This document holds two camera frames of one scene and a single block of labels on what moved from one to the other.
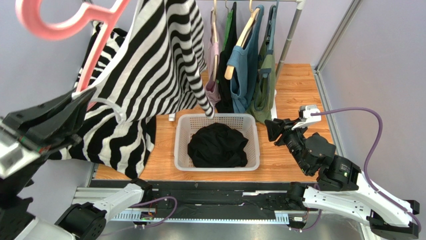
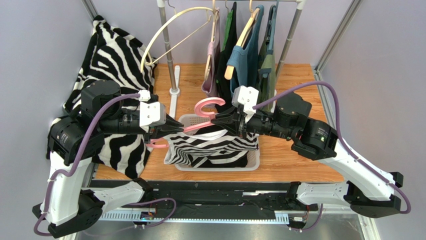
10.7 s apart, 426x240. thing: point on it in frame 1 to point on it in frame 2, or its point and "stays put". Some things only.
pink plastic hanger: (30, 16) to (151, 143)
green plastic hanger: (229, 22) stays put
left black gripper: (53, 124) to (169, 127)
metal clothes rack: (300, 5) stays put
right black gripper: (282, 129) to (237, 121)
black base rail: (208, 196) stays put
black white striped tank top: (158, 68) to (202, 148)
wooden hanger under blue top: (230, 69) stays put
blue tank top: (243, 59) stays put
